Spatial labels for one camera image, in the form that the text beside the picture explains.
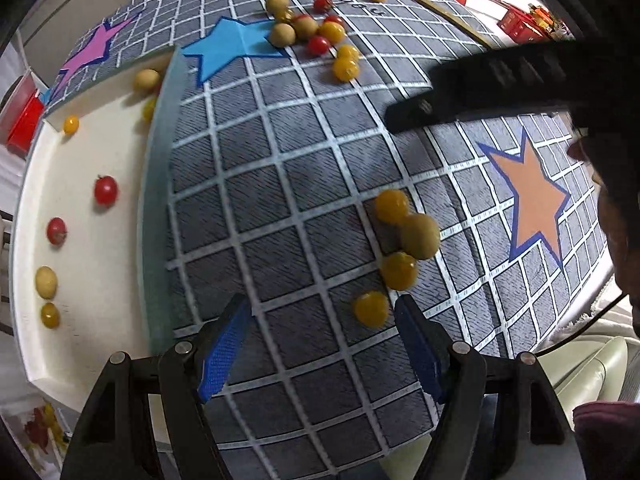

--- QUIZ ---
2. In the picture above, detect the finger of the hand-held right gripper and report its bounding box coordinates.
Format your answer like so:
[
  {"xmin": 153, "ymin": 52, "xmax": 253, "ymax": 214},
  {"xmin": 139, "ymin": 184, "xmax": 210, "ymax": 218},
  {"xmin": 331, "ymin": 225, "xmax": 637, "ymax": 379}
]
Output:
[{"xmin": 384, "ymin": 42, "xmax": 576, "ymax": 133}]

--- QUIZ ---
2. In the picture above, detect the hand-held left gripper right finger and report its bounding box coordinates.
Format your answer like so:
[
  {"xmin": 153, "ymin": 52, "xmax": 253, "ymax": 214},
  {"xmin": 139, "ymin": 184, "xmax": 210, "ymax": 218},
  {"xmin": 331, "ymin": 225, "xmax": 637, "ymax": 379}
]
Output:
[{"xmin": 394, "ymin": 294, "xmax": 583, "ymax": 480}]

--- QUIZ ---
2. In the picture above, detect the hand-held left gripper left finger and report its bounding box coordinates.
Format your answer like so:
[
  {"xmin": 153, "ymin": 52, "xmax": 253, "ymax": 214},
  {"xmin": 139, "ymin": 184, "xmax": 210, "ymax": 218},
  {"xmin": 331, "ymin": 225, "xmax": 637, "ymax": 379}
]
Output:
[{"xmin": 60, "ymin": 294, "xmax": 253, "ymax": 480}]

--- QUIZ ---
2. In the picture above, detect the white tray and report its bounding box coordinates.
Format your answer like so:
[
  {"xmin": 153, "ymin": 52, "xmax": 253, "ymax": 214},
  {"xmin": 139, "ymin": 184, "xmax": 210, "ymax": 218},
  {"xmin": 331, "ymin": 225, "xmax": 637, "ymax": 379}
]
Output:
[{"xmin": 10, "ymin": 45, "xmax": 188, "ymax": 453}]

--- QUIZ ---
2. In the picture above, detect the long wooden paddle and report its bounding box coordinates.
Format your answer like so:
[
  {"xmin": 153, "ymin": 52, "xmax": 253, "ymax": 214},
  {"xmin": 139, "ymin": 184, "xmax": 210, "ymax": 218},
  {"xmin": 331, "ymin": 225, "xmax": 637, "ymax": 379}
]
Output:
[{"xmin": 389, "ymin": 0, "xmax": 496, "ymax": 51}]

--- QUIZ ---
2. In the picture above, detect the red gift box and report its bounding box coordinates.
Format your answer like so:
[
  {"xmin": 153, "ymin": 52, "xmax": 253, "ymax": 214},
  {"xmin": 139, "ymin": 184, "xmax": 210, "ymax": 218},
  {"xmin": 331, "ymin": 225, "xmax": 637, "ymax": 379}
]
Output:
[{"xmin": 497, "ymin": 5, "xmax": 551, "ymax": 43}]

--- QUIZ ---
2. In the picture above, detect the cream leather sofa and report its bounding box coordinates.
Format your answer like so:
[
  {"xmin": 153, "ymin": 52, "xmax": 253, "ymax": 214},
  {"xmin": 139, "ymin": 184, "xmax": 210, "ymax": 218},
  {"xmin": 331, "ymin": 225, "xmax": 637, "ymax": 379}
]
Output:
[{"xmin": 542, "ymin": 332, "xmax": 640, "ymax": 413}]

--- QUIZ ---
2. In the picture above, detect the white fringed cloth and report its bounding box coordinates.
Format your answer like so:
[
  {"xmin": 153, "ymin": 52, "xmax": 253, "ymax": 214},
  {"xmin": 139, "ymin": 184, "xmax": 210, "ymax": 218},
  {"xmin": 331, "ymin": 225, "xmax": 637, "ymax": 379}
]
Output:
[{"xmin": 560, "ymin": 280, "xmax": 623, "ymax": 343}]

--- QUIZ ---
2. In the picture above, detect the grey checked star blanket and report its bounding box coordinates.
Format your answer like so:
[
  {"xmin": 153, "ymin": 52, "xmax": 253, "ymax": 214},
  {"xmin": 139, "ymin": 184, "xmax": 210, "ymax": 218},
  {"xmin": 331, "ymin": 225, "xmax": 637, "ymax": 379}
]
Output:
[{"xmin": 42, "ymin": 0, "xmax": 617, "ymax": 461}]

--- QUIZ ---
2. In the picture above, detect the colourful printed sheet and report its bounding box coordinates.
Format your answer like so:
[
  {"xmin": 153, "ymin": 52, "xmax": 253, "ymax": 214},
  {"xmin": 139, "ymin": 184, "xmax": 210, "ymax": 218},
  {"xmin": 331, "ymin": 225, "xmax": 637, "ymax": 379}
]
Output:
[{"xmin": 0, "ymin": 399, "xmax": 73, "ymax": 466}]

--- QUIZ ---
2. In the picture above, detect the maroon clothing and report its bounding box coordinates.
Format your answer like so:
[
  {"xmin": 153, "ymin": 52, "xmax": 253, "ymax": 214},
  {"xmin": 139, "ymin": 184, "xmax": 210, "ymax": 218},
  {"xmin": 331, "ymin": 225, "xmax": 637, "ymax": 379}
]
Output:
[{"xmin": 572, "ymin": 400, "xmax": 640, "ymax": 480}]

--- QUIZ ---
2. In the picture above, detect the red plastic container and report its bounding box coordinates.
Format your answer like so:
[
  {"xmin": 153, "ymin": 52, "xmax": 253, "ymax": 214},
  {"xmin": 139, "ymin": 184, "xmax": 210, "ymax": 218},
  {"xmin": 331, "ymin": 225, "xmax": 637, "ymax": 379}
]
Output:
[{"xmin": 6, "ymin": 71, "xmax": 47, "ymax": 155}]

